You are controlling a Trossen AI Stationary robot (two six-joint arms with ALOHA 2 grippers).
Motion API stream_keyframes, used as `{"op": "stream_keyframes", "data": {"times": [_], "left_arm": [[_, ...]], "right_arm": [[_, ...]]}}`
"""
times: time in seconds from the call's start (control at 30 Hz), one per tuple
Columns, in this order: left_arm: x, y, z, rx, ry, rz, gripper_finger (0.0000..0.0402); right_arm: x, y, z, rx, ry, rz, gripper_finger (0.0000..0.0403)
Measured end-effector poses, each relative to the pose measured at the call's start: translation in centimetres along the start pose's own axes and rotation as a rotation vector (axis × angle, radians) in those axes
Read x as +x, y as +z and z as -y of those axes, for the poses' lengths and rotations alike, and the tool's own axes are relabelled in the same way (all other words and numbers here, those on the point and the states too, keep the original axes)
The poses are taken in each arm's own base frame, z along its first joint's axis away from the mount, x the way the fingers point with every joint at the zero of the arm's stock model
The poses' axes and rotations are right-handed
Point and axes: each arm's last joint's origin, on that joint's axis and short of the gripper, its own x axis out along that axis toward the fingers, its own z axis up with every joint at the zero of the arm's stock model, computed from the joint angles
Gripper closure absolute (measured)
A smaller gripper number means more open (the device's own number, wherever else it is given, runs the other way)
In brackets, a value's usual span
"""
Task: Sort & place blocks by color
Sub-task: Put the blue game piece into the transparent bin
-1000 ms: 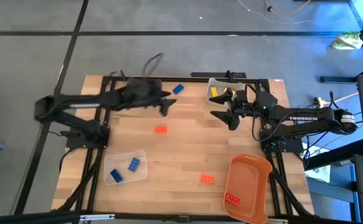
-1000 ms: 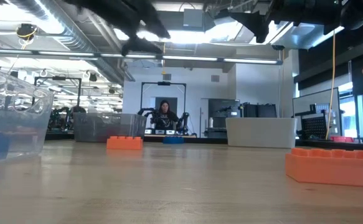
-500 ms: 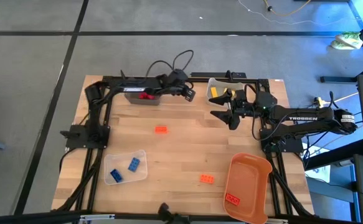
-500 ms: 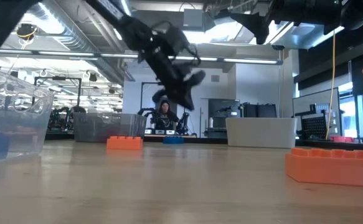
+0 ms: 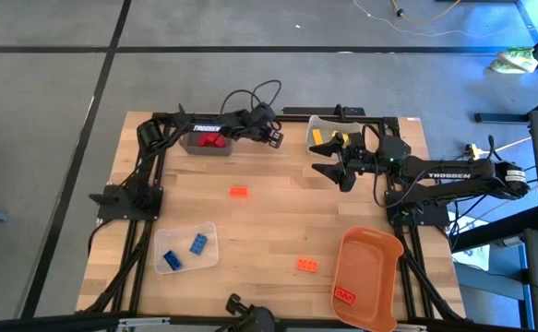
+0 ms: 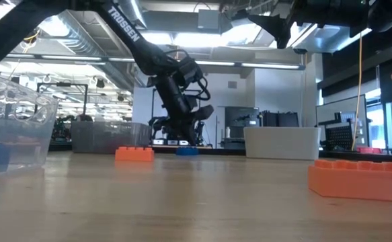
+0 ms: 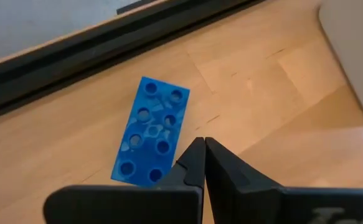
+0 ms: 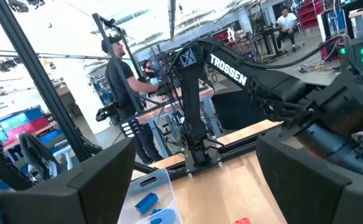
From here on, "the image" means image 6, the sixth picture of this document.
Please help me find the clear plastic bin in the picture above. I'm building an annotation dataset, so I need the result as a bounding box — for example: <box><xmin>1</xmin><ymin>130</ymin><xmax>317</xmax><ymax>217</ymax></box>
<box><xmin>0</xmin><ymin>72</ymin><xmax>59</xmax><ymax>176</ymax></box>

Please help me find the yellow hanging cable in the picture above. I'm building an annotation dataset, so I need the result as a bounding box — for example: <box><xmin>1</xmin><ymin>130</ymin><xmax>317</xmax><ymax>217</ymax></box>
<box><xmin>351</xmin><ymin>32</ymin><xmax>365</xmax><ymax>152</ymax></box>

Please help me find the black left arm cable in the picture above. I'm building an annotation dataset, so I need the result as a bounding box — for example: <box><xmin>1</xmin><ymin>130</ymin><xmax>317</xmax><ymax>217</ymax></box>
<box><xmin>163</xmin><ymin>48</ymin><xmax>213</xmax><ymax>102</ymax></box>

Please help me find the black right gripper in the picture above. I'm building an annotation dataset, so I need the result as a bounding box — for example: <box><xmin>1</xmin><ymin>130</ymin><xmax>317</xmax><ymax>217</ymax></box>
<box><xmin>247</xmin><ymin>0</ymin><xmax>372</xmax><ymax>50</ymax></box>

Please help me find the black cabinet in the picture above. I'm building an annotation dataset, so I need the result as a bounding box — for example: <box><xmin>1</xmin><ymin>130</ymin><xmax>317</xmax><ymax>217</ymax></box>
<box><xmin>224</xmin><ymin>106</ymin><xmax>261</xmax><ymax>151</ymax></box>

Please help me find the black gantry frame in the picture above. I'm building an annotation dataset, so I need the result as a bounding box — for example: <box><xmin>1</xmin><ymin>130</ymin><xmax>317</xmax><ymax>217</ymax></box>
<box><xmin>36</xmin><ymin>82</ymin><xmax>89</xmax><ymax>122</ymax></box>

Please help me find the white translucent plastic bin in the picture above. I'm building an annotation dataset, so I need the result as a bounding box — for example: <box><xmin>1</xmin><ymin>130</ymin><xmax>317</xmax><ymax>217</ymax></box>
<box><xmin>244</xmin><ymin>126</ymin><xmax>323</xmax><ymax>161</ymax></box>

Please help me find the grey ceiling box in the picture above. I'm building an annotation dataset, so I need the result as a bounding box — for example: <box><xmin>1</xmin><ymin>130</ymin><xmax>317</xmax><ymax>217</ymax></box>
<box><xmin>197</xmin><ymin>9</ymin><xmax>222</xmax><ymax>30</ymax></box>

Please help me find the dark grey plastic bin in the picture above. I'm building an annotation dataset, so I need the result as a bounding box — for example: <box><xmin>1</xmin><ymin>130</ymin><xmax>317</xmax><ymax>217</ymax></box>
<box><xmin>70</xmin><ymin>120</ymin><xmax>152</xmax><ymax>155</ymax></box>

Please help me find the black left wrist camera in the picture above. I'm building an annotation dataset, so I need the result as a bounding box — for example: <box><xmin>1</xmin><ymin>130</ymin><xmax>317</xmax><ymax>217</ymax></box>
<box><xmin>177</xmin><ymin>56</ymin><xmax>205</xmax><ymax>87</ymax></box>

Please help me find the orange toy brick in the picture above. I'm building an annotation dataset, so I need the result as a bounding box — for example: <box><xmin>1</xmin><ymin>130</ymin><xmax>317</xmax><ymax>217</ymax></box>
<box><xmin>308</xmin><ymin>159</ymin><xmax>392</xmax><ymax>204</ymax></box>
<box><xmin>114</xmin><ymin>147</ymin><xmax>155</xmax><ymax>163</ymax></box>

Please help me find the black pegboard panel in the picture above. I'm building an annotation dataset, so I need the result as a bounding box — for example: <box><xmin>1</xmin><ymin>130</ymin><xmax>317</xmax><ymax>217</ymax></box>
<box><xmin>325</xmin><ymin>122</ymin><xmax>355</xmax><ymax>151</ymax></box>

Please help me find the black equipment rack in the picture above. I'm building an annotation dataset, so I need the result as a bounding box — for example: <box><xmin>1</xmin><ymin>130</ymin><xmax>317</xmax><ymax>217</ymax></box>
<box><xmin>261</xmin><ymin>110</ymin><xmax>300</xmax><ymax>128</ymax></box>

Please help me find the long ceiling light bar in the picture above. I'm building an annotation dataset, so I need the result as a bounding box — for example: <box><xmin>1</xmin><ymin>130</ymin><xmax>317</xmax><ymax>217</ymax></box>
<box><xmin>5</xmin><ymin>52</ymin><xmax>306</xmax><ymax>71</ymax></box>

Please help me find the red storage tray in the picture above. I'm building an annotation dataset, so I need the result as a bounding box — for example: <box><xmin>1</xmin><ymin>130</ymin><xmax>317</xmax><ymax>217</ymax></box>
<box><xmin>356</xmin><ymin>147</ymin><xmax>384</xmax><ymax>155</ymax></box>

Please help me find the silver ventilation duct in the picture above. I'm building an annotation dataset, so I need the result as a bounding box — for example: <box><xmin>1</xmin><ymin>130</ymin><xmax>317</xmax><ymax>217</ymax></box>
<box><xmin>37</xmin><ymin>13</ymin><xmax>136</xmax><ymax>91</ymax></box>

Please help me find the grey partition screen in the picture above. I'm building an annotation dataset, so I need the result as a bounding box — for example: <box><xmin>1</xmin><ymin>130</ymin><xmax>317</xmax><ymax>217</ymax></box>
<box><xmin>316</xmin><ymin>95</ymin><xmax>368</xmax><ymax>126</ymax></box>

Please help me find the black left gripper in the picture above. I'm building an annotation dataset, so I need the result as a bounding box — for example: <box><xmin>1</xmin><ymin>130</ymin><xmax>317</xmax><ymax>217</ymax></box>
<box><xmin>154</xmin><ymin>75</ymin><xmax>214</xmax><ymax>148</ymax></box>

